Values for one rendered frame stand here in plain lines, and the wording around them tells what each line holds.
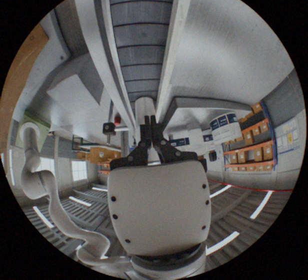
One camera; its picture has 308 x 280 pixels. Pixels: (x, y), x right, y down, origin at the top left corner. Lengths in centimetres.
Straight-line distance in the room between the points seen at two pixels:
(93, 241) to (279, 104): 477
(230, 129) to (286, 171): 441
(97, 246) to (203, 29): 77
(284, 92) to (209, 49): 429
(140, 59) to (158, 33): 6
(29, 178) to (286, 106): 494
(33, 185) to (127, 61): 56
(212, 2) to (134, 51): 20
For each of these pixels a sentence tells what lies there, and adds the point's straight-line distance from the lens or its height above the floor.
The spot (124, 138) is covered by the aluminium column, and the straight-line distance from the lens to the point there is 59.
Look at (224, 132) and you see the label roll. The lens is 53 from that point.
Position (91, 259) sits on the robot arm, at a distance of 55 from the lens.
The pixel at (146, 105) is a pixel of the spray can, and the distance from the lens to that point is 21.
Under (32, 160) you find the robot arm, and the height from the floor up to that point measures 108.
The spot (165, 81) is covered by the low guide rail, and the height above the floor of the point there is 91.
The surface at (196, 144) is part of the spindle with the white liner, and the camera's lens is 50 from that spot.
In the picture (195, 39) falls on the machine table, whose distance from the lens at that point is 23.
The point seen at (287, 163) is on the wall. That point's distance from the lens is 470.
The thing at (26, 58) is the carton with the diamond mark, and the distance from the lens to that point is 21.
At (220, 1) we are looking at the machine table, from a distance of 26.
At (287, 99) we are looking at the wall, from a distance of 443.
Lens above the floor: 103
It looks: 19 degrees down
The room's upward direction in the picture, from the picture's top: 174 degrees clockwise
